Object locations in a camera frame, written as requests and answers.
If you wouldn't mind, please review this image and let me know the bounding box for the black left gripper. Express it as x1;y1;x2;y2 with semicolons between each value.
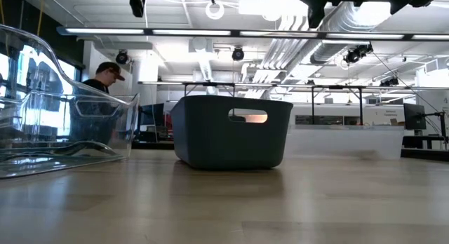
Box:
128;0;147;18

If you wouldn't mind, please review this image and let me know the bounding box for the silver ventilation duct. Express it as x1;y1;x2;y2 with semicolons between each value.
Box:
309;21;387;65

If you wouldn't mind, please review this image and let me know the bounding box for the white hanging ring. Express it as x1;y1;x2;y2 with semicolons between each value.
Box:
205;0;226;21

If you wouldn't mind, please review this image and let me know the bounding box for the dark teal plastic bin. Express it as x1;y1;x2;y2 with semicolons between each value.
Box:
170;95;294;170

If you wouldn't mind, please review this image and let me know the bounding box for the yellow hanging cable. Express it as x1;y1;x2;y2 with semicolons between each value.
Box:
36;0;46;37

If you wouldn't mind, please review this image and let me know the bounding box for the black computer monitor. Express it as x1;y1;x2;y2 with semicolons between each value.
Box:
403;103;427;131

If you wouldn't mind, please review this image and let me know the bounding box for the dark background monitor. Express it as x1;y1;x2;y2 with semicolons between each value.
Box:
138;102;166;133

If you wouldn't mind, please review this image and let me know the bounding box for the black ceiling camera cluster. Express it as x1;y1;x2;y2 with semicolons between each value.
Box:
342;43;374;65

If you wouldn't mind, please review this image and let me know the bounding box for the black background desk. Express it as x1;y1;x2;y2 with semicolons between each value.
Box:
401;135;449;159

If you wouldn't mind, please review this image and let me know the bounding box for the low black rack frame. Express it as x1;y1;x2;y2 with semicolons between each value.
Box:
182;81;236;97

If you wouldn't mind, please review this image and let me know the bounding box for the black rig bar with lights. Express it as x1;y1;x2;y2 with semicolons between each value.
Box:
55;25;449;42

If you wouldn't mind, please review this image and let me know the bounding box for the person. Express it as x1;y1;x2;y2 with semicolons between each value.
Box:
69;60;128;147

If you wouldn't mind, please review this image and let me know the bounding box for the tall black rack frame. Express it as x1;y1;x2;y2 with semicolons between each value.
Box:
311;84;364;126

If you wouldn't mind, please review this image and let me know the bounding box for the clear plastic bin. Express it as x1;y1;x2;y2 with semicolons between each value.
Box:
0;22;141;180

